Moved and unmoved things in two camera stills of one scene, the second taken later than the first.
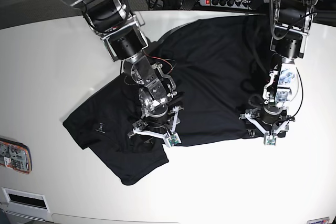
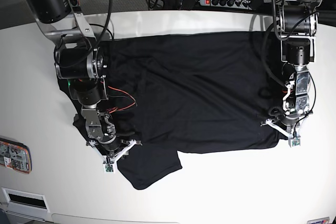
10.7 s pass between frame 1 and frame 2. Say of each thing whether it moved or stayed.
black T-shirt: moved
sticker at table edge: stayed
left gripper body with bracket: moved
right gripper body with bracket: moved
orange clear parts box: stayed
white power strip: stayed
